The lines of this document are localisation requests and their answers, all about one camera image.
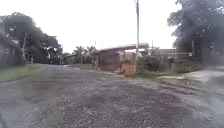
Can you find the group of dark trees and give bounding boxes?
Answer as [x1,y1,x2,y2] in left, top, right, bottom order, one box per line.
[1,12,64,65]

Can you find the grass verge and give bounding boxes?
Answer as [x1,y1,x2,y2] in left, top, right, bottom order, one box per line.
[0,63,44,82]

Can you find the large dark tree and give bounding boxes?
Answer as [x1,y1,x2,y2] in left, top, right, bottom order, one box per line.
[167,0,224,65]

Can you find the pale building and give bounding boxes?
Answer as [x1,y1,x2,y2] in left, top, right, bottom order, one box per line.
[148,47,194,63]

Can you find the grey gravel road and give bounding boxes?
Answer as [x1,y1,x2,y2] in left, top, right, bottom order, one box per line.
[0,63,224,128]

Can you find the grass strip with dirt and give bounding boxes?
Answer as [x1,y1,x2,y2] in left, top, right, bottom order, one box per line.
[126,61,204,81]

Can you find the tall utility pole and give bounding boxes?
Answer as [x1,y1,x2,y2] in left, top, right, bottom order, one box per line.
[134,0,141,73]

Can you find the palm trees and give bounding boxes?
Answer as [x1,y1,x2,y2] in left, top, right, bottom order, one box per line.
[71,45,98,64]

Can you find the roofed brick gate structure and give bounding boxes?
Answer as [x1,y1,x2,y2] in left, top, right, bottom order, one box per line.
[95,42,150,75]

